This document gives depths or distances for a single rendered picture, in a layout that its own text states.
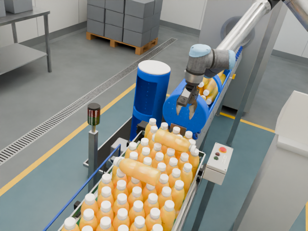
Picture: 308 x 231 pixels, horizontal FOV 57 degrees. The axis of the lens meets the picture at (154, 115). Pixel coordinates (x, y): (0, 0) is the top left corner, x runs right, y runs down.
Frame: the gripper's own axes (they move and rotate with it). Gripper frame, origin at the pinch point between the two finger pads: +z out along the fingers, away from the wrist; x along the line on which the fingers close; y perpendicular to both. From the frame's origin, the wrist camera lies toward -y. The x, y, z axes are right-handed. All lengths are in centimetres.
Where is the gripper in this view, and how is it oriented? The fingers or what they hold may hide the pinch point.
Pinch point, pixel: (184, 116)
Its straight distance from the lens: 148.0
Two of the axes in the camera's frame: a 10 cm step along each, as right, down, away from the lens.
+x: -9.1, -3.2, 2.6
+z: -1.3, 8.2, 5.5
